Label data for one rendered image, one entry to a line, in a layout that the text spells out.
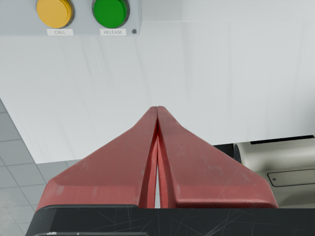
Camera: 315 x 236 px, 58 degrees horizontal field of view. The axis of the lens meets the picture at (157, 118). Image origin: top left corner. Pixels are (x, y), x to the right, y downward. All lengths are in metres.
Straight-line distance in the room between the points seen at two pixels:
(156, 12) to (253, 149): 0.45
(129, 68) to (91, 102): 0.11
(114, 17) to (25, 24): 0.12
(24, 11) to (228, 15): 0.30
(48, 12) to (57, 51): 0.15
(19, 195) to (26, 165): 0.33
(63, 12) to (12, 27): 0.08
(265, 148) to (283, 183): 0.10
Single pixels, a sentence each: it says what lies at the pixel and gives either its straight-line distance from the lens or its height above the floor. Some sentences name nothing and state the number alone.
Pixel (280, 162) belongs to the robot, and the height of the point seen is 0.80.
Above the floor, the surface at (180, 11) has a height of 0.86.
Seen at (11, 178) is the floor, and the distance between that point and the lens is 2.20.
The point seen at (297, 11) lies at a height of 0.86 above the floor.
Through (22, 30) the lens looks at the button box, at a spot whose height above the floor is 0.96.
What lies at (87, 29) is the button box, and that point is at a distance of 0.40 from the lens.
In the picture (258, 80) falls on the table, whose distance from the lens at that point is 0.56.
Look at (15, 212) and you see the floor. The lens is 2.50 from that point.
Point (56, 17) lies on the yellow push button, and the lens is 0.39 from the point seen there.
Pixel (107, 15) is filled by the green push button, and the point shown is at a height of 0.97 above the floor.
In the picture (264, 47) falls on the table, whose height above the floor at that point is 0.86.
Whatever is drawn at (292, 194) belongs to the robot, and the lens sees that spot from 0.75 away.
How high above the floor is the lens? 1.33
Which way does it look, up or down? 55 degrees down
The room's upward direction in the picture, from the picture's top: 179 degrees counter-clockwise
